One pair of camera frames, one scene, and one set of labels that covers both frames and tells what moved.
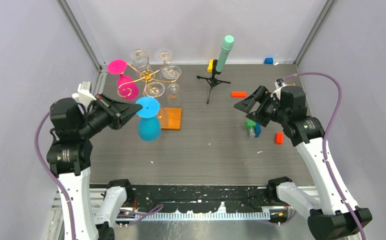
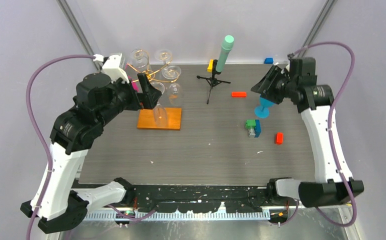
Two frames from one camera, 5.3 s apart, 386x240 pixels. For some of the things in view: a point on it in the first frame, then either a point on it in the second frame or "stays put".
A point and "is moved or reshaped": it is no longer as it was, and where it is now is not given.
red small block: (279, 138) stays put
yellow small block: (209, 69) stays put
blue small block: (269, 60) stays put
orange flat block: (239, 94) stays put
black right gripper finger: (118, 105) -> (143, 82)
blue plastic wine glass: (149, 124) is moved or reshaped
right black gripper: (260, 94) -> (267, 83)
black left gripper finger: (119, 119) -> (149, 99)
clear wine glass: (139, 58) stays put
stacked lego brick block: (254, 128) stays put
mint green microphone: (227, 45) stays put
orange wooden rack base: (171, 118) stays put
